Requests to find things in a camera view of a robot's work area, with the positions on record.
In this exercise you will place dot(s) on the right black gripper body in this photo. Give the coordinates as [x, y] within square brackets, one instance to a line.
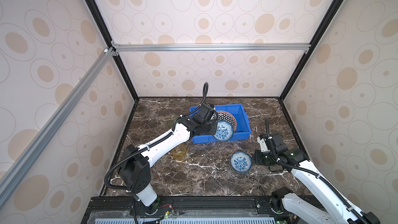
[265, 158]

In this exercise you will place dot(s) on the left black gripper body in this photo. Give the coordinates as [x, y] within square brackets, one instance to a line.
[208, 127]

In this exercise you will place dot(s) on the geometric pattern brown rimmed plate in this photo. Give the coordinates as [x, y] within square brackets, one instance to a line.
[227, 117]

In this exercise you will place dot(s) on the blue floral small bowl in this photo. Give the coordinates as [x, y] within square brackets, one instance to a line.
[224, 131]

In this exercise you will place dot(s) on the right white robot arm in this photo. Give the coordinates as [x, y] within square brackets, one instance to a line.
[337, 209]

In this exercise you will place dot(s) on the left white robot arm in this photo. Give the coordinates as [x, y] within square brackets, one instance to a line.
[133, 172]

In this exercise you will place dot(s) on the blue plastic bin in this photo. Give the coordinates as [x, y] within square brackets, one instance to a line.
[242, 131]

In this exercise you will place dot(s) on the yellow transparent cup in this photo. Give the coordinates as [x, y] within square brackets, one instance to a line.
[180, 152]

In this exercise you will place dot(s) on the left slanted aluminium bar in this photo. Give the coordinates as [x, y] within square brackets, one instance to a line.
[30, 155]

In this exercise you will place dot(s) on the horizontal aluminium frame bar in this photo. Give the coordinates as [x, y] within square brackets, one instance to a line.
[211, 47]

